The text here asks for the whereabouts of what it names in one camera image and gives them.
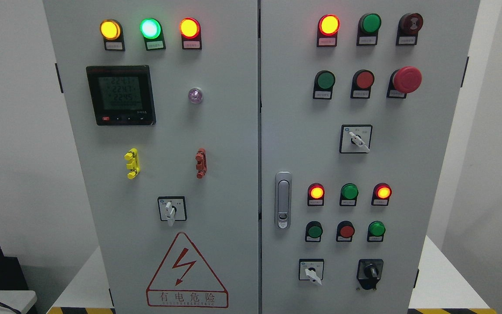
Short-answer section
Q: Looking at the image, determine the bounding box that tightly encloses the white rotary selector switch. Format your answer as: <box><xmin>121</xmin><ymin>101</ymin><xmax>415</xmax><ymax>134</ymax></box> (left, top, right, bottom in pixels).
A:
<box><xmin>298</xmin><ymin>259</ymin><xmax>324</xmax><ymax>286</ymax></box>
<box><xmin>157</xmin><ymin>195</ymin><xmax>187</xmax><ymax>227</ymax></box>

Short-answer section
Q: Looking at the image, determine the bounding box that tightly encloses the lit green indicator light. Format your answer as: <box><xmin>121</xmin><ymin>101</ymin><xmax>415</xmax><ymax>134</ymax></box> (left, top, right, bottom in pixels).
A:
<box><xmin>139</xmin><ymin>18</ymin><xmax>166</xmax><ymax>51</ymax></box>

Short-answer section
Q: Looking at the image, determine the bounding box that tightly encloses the yellow indicator light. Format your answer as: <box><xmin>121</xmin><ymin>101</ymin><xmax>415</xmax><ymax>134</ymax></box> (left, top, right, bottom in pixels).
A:
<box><xmin>100</xmin><ymin>19</ymin><xmax>125</xmax><ymax>51</ymax></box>

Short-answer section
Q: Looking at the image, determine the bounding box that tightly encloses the lit red indicator lower left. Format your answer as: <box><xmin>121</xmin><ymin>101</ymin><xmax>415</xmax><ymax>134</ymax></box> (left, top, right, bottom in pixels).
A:
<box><xmin>307</xmin><ymin>183</ymin><xmax>325</xmax><ymax>206</ymax></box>

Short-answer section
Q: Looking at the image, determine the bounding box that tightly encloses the small clear purple lamp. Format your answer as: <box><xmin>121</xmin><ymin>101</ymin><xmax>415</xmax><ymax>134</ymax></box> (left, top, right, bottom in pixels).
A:
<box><xmin>188</xmin><ymin>88</ymin><xmax>204</xmax><ymax>104</ymax></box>

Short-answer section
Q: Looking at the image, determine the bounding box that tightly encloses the green push button lower left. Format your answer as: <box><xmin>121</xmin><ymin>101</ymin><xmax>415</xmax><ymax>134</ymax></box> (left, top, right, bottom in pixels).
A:
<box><xmin>305</xmin><ymin>221</ymin><xmax>323</xmax><ymax>242</ymax></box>

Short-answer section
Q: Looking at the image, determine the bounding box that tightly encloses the green push button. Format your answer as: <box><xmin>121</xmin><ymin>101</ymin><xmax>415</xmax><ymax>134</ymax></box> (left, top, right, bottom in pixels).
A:
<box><xmin>312</xmin><ymin>70</ymin><xmax>336</xmax><ymax>99</ymax></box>
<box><xmin>305</xmin><ymin>221</ymin><xmax>323</xmax><ymax>242</ymax></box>
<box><xmin>366</xmin><ymin>221</ymin><xmax>386</xmax><ymax>242</ymax></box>

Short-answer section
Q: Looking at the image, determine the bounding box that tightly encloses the green indicator lower middle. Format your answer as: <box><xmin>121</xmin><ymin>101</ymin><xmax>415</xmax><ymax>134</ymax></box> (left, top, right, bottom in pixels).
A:
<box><xmin>340</xmin><ymin>183</ymin><xmax>359</xmax><ymax>206</ymax></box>

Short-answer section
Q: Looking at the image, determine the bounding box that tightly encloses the green push button upper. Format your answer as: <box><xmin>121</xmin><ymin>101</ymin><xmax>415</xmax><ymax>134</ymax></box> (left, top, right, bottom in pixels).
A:
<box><xmin>312</xmin><ymin>70</ymin><xmax>336</xmax><ymax>99</ymax></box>

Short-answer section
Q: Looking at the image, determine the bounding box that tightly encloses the left grey cabinet door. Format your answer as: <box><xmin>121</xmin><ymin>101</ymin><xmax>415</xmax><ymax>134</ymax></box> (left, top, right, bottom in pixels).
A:
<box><xmin>43</xmin><ymin>0</ymin><xmax>259</xmax><ymax>314</ymax></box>

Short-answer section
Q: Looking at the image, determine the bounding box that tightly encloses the grey cabinet door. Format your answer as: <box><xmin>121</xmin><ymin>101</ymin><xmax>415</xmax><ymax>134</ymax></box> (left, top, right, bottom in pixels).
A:
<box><xmin>43</xmin><ymin>0</ymin><xmax>259</xmax><ymax>314</ymax></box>
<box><xmin>261</xmin><ymin>0</ymin><xmax>480</xmax><ymax>314</ymax></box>

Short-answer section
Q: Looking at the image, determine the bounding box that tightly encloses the red push button lower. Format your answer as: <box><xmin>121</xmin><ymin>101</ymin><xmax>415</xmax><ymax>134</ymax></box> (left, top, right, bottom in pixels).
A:
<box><xmin>336</xmin><ymin>221</ymin><xmax>355</xmax><ymax>242</ymax></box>

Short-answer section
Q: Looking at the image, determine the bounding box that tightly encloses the red push button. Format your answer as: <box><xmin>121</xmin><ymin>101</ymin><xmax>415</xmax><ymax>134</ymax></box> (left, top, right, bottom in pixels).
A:
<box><xmin>336</xmin><ymin>221</ymin><xmax>355</xmax><ymax>242</ymax></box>
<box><xmin>350</xmin><ymin>69</ymin><xmax>375</xmax><ymax>99</ymax></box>

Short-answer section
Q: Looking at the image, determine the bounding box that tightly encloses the right grey cabinet door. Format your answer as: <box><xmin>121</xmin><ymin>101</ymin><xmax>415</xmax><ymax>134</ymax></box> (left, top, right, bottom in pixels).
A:
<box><xmin>261</xmin><ymin>0</ymin><xmax>480</xmax><ymax>314</ymax></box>

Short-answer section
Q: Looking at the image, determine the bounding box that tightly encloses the lit red indicator lower right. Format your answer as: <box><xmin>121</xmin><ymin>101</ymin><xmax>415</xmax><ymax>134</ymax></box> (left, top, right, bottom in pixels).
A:
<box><xmin>371</xmin><ymin>183</ymin><xmax>392</xmax><ymax>206</ymax></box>

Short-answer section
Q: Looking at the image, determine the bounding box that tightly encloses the red push button upper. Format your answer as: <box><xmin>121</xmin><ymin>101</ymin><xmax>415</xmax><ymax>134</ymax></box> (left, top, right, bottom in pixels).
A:
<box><xmin>350</xmin><ymin>69</ymin><xmax>375</xmax><ymax>99</ymax></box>

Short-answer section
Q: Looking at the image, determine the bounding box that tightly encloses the red electrical hazard warning sticker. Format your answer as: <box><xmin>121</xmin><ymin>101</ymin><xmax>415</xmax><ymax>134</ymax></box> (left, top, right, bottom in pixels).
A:
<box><xmin>146</xmin><ymin>231</ymin><xmax>229</xmax><ymax>308</ymax></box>

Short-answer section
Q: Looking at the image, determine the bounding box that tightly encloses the black digital power meter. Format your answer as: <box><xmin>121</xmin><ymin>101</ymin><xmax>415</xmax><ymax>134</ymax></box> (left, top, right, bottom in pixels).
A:
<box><xmin>86</xmin><ymin>65</ymin><xmax>156</xmax><ymax>126</ymax></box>

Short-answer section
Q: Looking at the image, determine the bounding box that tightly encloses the lit red indicator light left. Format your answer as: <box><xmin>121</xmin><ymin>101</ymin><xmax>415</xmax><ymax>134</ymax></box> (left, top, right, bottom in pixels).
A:
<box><xmin>179</xmin><ymin>17</ymin><xmax>203</xmax><ymax>50</ymax></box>

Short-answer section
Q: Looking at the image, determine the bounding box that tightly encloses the green push button lower right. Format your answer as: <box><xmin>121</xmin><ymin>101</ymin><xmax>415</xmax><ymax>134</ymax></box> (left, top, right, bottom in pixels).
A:
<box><xmin>366</xmin><ymin>221</ymin><xmax>386</xmax><ymax>242</ymax></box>

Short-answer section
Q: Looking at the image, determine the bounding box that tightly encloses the lit red indicator top right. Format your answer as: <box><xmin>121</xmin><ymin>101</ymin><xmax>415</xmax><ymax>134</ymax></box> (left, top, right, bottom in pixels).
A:
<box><xmin>316</xmin><ymin>14</ymin><xmax>340</xmax><ymax>47</ymax></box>

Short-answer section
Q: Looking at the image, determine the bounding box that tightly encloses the red emergency stop button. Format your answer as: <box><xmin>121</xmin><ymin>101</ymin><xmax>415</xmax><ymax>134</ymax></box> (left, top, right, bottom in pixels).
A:
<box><xmin>387</xmin><ymin>66</ymin><xmax>423</xmax><ymax>99</ymax></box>

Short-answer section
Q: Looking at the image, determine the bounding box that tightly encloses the green indicator top right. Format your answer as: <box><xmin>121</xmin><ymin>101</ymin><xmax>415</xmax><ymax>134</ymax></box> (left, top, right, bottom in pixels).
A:
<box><xmin>356</xmin><ymin>13</ymin><xmax>382</xmax><ymax>46</ymax></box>

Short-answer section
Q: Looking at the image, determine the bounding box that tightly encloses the dark red buzzer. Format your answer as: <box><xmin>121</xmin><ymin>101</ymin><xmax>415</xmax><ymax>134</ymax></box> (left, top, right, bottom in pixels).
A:
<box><xmin>396</xmin><ymin>13</ymin><xmax>424</xmax><ymax>46</ymax></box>

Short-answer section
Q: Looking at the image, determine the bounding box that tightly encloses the silver cabinet door handle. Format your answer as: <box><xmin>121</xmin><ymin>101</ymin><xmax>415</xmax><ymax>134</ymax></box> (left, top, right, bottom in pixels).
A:
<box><xmin>275</xmin><ymin>171</ymin><xmax>292</xmax><ymax>230</ymax></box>

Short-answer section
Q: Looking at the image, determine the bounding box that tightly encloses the upper right rotary selector switch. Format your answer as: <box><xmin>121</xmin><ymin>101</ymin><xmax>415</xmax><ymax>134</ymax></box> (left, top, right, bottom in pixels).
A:
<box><xmin>340</xmin><ymin>124</ymin><xmax>373</xmax><ymax>154</ymax></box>

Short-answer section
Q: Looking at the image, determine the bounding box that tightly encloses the black knob selector switch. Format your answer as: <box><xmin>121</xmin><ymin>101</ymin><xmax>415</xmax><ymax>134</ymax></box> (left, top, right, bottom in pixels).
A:
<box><xmin>356</xmin><ymin>259</ymin><xmax>384</xmax><ymax>290</ymax></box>

